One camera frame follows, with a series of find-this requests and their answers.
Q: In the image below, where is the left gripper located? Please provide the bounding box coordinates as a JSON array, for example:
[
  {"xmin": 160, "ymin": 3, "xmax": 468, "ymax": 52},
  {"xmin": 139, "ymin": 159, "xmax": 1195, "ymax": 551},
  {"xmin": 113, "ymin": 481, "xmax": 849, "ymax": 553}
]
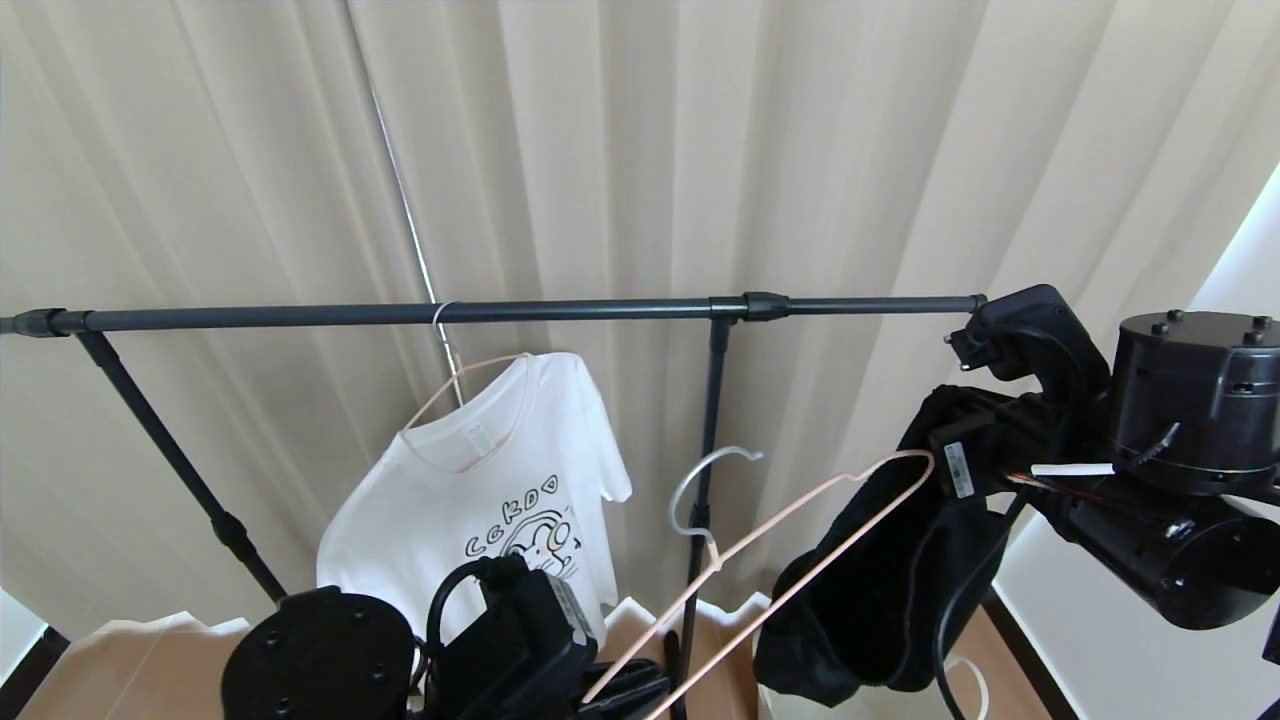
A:
[{"xmin": 443, "ymin": 653, "xmax": 675, "ymax": 720}]

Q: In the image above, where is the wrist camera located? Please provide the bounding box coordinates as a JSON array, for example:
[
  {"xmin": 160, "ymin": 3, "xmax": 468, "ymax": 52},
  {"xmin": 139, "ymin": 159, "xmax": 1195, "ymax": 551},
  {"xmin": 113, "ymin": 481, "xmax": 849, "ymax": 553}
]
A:
[
  {"xmin": 470, "ymin": 552, "xmax": 602, "ymax": 703},
  {"xmin": 944, "ymin": 283, "xmax": 1114, "ymax": 403}
]

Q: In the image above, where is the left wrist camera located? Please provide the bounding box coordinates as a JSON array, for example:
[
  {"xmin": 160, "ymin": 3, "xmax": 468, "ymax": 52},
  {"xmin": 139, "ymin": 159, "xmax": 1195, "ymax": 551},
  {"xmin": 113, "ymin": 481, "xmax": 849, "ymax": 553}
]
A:
[{"xmin": 470, "ymin": 552, "xmax": 602, "ymax": 703}]

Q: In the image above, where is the white laundry basket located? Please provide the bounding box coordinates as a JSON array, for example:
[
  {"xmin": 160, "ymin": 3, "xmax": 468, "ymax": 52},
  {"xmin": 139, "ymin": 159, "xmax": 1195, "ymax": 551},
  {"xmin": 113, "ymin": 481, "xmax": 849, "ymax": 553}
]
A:
[{"xmin": 757, "ymin": 654, "xmax": 994, "ymax": 720}]

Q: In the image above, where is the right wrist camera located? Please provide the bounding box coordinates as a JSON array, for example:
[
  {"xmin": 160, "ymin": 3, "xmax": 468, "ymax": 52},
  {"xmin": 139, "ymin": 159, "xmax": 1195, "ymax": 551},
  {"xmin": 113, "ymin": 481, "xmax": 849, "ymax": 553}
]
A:
[{"xmin": 944, "ymin": 283, "xmax": 1114, "ymax": 403}]

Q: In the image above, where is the white printed t-shirt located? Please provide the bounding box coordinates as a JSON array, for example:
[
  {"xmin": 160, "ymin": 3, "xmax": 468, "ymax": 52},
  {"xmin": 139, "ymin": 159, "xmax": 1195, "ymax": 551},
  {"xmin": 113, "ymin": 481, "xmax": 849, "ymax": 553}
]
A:
[{"xmin": 315, "ymin": 350, "xmax": 635, "ymax": 653}]

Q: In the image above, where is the pink clothes hanger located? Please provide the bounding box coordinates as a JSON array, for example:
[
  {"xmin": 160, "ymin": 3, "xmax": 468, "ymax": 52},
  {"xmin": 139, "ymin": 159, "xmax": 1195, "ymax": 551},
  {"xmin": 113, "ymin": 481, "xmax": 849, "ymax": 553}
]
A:
[
  {"xmin": 582, "ymin": 444, "xmax": 939, "ymax": 720},
  {"xmin": 399, "ymin": 301, "xmax": 537, "ymax": 473}
]

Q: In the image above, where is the black cable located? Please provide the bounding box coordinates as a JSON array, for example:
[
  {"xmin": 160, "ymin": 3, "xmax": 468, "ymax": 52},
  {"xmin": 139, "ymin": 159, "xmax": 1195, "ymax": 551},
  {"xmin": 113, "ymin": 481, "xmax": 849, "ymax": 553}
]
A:
[
  {"xmin": 424, "ymin": 554, "xmax": 503, "ymax": 693},
  {"xmin": 929, "ymin": 488, "xmax": 1033, "ymax": 720}
]

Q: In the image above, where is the black clothes rack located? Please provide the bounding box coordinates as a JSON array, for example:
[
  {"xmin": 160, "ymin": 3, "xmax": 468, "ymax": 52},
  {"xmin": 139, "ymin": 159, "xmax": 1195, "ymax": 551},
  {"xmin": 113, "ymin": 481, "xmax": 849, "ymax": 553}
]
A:
[{"xmin": 0, "ymin": 291, "xmax": 990, "ymax": 720}]

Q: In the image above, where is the black garment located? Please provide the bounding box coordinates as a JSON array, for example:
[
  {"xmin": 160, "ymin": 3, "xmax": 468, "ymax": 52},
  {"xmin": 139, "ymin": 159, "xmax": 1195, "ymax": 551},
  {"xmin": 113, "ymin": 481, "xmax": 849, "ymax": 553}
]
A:
[{"xmin": 751, "ymin": 384, "xmax": 1032, "ymax": 710}]

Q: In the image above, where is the beige curtain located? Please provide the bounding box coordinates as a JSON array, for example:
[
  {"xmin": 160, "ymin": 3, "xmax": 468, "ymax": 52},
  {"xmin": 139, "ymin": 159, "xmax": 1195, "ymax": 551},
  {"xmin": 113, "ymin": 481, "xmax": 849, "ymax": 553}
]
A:
[{"xmin": 0, "ymin": 0, "xmax": 1280, "ymax": 641}]

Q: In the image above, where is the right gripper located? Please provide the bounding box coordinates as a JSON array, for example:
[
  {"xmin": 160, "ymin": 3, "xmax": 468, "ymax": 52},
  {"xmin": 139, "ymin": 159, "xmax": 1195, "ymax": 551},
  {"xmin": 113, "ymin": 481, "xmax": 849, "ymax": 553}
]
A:
[{"xmin": 925, "ymin": 395, "xmax": 1078, "ymax": 507}]

